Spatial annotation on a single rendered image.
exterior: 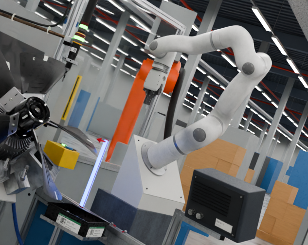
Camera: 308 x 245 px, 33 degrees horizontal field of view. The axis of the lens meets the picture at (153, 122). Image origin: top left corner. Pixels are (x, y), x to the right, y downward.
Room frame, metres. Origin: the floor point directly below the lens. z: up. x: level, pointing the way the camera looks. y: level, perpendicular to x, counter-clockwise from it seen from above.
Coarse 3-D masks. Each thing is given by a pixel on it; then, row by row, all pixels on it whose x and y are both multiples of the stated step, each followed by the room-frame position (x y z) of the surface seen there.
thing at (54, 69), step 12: (24, 60) 2.26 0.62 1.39; (36, 60) 2.27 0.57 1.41; (48, 60) 2.29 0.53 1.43; (24, 72) 2.22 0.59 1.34; (36, 72) 2.22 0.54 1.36; (48, 72) 2.23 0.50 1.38; (60, 72) 2.26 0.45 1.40; (24, 84) 2.18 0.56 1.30; (36, 84) 2.18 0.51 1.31; (48, 84) 2.19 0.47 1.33
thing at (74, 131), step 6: (60, 126) 2.16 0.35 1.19; (66, 126) 2.31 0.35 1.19; (72, 132) 2.21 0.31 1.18; (78, 132) 2.32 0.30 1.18; (78, 138) 2.20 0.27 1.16; (84, 138) 2.29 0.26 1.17; (84, 144) 2.19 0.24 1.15; (90, 144) 2.27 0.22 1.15; (90, 150) 2.21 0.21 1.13; (96, 156) 2.22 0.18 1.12
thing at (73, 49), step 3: (72, 45) 2.13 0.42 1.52; (75, 45) 2.13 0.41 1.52; (78, 45) 2.13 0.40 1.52; (72, 48) 2.13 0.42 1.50; (75, 48) 2.13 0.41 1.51; (78, 48) 2.14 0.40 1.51; (72, 51) 2.13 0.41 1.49; (75, 51) 2.13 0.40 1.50; (78, 51) 2.15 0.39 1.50; (69, 54) 2.14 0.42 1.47; (72, 54) 2.13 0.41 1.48; (75, 54) 2.14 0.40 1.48; (69, 57) 2.13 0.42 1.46; (72, 57) 2.13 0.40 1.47; (75, 57) 2.15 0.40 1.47; (66, 63) 2.14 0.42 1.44; (69, 63) 2.14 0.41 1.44; (66, 66) 2.14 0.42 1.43; (69, 66) 2.14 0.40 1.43
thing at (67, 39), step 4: (68, 36) 2.14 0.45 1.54; (64, 40) 2.14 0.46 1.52; (68, 40) 2.14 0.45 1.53; (64, 44) 2.14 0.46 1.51; (68, 44) 2.13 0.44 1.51; (68, 48) 2.14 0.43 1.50; (64, 52) 2.14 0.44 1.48; (68, 52) 2.15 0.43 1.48; (64, 56) 2.14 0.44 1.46; (64, 60) 2.15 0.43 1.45; (68, 60) 2.11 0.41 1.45; (72, 60) 2.12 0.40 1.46; (76, 64) 2.13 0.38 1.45
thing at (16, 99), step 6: (12, 90) 2.04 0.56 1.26; (6, 96) 2.04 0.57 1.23; (12, 96) 2.04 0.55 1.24; (18, 96) 2.05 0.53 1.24; (0, 102) 2.04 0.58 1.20; (6, 102) 2.04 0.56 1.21; (12, 102) 2.05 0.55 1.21; (18, 102) 2.05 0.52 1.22; (6, 108) 2.05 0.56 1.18; (12, 108) 2.05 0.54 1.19
